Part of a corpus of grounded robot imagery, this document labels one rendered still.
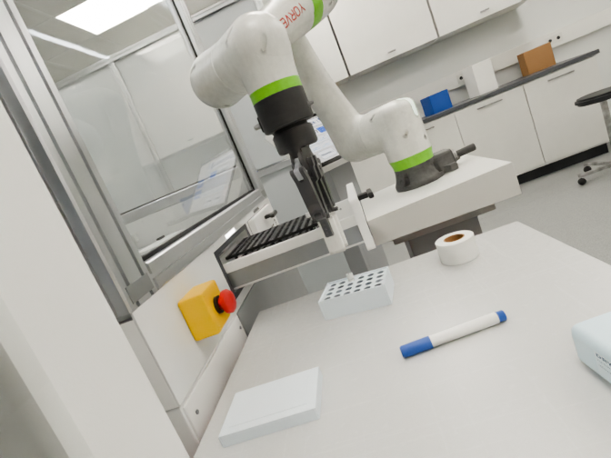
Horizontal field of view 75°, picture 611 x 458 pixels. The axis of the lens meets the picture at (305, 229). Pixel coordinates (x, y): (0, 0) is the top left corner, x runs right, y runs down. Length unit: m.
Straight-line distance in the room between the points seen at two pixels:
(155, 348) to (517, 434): 0.43
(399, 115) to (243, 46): 0.59
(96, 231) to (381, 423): 0.41
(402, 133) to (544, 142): 3.17
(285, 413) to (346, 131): 0.91
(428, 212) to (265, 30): 0.59
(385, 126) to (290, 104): 0.53
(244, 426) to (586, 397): 0.36
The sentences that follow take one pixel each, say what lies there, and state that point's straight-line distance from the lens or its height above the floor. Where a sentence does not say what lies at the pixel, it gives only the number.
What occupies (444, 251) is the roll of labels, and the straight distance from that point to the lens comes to 0.77.
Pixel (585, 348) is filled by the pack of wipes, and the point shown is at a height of 0.79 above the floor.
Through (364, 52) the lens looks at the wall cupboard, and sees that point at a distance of 4.29.
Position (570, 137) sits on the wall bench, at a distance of 4.37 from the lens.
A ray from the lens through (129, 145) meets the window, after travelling 0.78.
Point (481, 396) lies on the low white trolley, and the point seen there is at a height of 0.76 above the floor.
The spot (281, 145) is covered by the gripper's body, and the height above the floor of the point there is 1.07.
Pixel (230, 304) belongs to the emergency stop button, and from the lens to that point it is 0.66.
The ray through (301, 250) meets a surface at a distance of 0.84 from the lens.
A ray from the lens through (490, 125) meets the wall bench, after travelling 4.09.
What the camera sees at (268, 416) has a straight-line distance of 0.54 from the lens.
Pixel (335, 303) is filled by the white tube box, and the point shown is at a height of 0.79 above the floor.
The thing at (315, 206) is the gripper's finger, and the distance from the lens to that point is 0.68.
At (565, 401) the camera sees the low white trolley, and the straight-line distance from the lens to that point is 0.45.
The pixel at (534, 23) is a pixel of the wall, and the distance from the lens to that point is 5.07.
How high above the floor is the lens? 1.05
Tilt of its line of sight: 10 degrees down
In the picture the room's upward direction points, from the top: 22 degrees counter-clockwise
